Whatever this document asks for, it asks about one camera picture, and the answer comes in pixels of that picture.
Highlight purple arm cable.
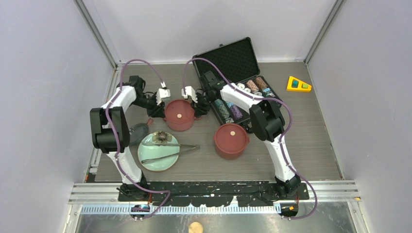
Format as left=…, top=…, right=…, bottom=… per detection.
left=104, top=59, right=172, bottom=220
left=182, top=57, right=319, bottom=221

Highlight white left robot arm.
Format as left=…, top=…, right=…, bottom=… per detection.
left=90, top=76, right=171, bottom=201

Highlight red lunch box with food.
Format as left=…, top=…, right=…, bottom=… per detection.
left=162, top=99, right=202, bottom=132

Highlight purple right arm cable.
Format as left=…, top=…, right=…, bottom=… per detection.
left=182, top=57, right=319, bottom=221

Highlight red lunch box lid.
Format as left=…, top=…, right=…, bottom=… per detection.
left=213, top=123, right=250, bottom=155
left=165, top=99, right=196, bottom=126

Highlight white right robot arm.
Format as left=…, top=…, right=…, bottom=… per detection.
left=206, top=83, right=301, bottom=199

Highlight round beige object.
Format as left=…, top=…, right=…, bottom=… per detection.
left=188, top=222, right=204, bottom=233

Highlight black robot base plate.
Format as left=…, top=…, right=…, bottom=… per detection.
left=117, top=181, right=309, bottom=207

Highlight light green ceramic plate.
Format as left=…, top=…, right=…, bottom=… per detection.
left=137, top=133, right=180, bottom=172

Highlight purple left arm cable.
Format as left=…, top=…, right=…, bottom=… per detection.
left=104, top=59, right=172, bottom=220

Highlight black poker chip case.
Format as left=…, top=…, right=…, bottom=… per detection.
left=192, top=37, right=278, bottom=133

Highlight red steel-lined lunch box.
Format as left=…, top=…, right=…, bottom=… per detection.
left=213, top=123, right=250, bottom=161

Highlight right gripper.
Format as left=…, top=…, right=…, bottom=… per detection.
left=190, top=91, right=217, bottom=117

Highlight yellow triangular toy block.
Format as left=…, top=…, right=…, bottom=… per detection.
left=286, top=76, right=312, bottom=92

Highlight metal tongs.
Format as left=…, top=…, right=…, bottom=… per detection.
left=140, top=142, right=200, bottom=164

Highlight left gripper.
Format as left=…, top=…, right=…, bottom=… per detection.
left=132, top=93, right=166, bottom=117

